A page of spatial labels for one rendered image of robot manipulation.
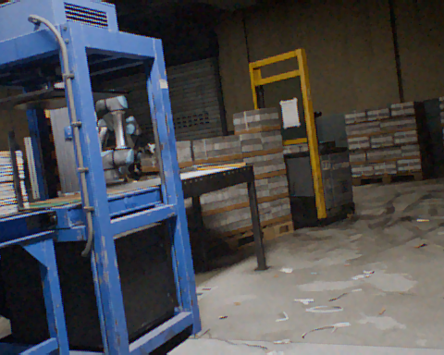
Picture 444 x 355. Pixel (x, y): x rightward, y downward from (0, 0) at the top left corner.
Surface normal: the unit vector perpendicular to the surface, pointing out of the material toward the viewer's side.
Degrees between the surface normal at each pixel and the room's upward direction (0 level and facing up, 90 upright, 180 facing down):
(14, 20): 90
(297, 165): 90
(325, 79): 90
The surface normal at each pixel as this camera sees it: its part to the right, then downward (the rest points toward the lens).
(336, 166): 0.67, -0.05
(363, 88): -0.46, 0.11
